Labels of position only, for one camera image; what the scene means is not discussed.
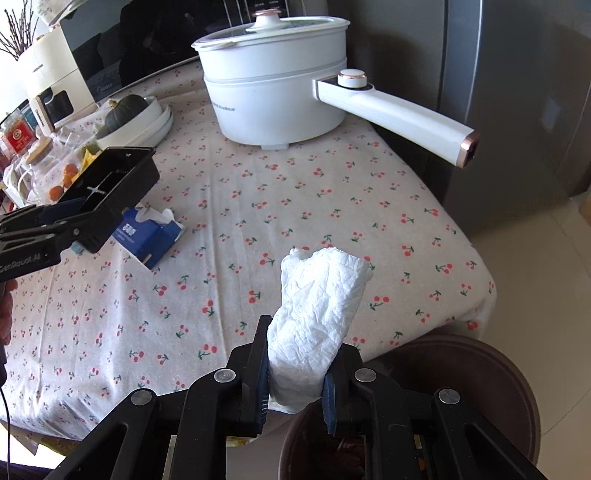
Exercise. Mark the white shallow pan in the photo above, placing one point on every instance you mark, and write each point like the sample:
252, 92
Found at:
147, 129

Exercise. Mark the small orange fruit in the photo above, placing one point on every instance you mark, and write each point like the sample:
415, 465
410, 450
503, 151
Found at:
70, 170
69, 181
56, 192

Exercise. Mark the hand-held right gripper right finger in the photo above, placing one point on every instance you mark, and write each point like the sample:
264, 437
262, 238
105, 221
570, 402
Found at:
328, 397

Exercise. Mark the white electric cooking pot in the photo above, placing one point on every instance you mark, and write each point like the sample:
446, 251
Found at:
277, 106

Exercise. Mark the dried twig bouquet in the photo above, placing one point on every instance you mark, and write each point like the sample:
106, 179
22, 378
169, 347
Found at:
18, 39

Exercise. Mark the glass jar with wooden lid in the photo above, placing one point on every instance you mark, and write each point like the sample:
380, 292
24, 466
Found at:
44, 152

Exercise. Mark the person's left hand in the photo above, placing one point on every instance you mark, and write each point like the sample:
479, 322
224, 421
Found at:
7, 314

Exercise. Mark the grey refrigerator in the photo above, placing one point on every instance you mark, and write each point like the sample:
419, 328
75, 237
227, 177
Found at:
508, 92

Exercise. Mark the blue drink carton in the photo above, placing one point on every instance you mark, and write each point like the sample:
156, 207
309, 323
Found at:
147, 240

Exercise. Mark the cherry print tablecloth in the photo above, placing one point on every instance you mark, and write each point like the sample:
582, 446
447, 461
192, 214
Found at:
277, 207

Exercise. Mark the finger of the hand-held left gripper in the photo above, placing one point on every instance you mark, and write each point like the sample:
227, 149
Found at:
41, 233
27, 216

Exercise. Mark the dark green pumpkin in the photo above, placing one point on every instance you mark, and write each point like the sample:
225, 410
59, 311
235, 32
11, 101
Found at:
124, 113

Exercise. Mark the white paper towel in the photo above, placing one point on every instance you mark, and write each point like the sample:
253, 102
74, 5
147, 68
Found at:
314, 314

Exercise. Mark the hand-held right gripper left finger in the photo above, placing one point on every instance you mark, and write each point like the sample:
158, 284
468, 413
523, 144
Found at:
264, 369

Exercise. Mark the black microwave oven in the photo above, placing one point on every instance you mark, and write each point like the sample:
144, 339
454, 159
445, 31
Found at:
115, 50

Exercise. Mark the red labelled jar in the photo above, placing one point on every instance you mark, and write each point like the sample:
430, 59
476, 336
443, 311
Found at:
18, 138

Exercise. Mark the yellow snack packet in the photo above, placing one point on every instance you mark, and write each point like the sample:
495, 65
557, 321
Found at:
90, 159

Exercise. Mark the black plastic meal tray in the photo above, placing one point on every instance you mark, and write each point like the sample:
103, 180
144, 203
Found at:
124, 184

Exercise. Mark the brown trash bin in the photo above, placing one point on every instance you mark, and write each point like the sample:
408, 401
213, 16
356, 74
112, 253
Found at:
485, 378

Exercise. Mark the white air fryer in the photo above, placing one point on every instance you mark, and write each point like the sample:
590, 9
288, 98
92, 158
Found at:
51, 69

